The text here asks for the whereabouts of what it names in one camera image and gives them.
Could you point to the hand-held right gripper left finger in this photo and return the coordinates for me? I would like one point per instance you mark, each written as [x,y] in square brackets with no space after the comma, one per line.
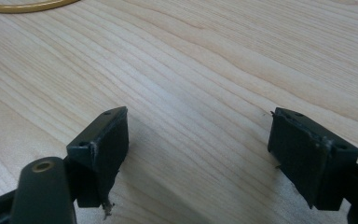
[105,146]

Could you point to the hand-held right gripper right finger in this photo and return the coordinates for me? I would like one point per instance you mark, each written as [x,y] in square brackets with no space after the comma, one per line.
[307,155]

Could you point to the yellow round rim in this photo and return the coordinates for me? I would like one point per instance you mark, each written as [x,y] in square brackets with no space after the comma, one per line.
[28,6]

